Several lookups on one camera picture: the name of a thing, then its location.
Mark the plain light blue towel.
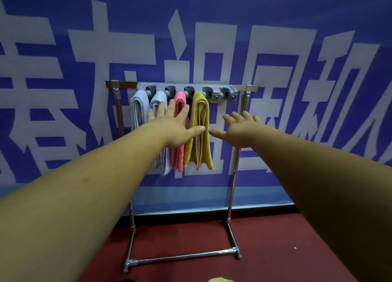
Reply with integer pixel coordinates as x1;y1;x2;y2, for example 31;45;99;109
149;91;173;177

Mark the person's left forearm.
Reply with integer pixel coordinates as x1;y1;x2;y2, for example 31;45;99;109
0;122;167;282

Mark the person's right hand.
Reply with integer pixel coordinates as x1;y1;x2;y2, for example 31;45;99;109
209;110;267;148

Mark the blue banner with white characters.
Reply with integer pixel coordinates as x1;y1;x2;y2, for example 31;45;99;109
0;0;392;215

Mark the person's left hand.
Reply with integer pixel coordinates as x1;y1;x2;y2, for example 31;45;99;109
147;98;206;148

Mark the person's right forearm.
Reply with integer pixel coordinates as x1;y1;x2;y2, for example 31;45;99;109
249;125;392;282

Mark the striped light blue towel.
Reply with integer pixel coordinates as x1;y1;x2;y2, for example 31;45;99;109
131;90;151;131

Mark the grey plastic clip strip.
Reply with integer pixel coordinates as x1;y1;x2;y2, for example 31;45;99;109
137;82;238;101

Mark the pink towel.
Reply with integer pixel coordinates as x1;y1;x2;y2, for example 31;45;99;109
170;91;187;172

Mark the metal towel rack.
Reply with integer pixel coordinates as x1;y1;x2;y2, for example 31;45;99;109
105;80;259;273

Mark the yellow towel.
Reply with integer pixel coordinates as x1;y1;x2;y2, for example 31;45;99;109
183;92;214;171

